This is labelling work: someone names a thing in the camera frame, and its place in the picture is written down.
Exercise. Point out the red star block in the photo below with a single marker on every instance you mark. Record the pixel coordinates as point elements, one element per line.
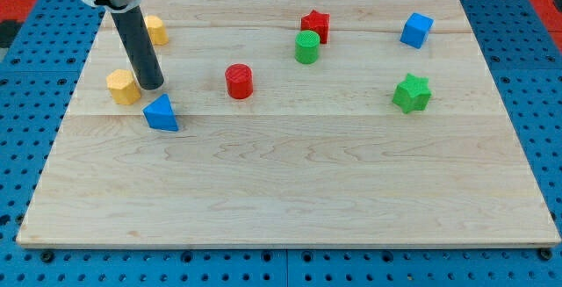
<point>317,22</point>

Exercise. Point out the green star block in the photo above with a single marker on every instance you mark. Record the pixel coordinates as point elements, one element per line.
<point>412,94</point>

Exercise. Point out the wooden board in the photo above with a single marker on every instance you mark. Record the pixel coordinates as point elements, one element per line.
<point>318,156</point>

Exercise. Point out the red cylinder block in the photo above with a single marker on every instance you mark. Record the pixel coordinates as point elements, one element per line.
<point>239,80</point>

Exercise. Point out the green cylinder block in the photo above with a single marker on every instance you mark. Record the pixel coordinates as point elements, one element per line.
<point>307,45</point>

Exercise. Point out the blue triangle block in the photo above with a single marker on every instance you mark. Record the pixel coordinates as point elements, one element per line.
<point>160,115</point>

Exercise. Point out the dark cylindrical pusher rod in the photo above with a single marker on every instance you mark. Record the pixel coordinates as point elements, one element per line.
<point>134,35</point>

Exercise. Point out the yellow hexagon block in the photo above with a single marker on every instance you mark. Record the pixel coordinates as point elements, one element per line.
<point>123,87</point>

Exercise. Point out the yellow block behind rod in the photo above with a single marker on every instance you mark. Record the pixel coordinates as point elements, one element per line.
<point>156,30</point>

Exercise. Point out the blue cube block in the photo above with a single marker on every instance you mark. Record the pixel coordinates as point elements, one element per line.
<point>416,30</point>

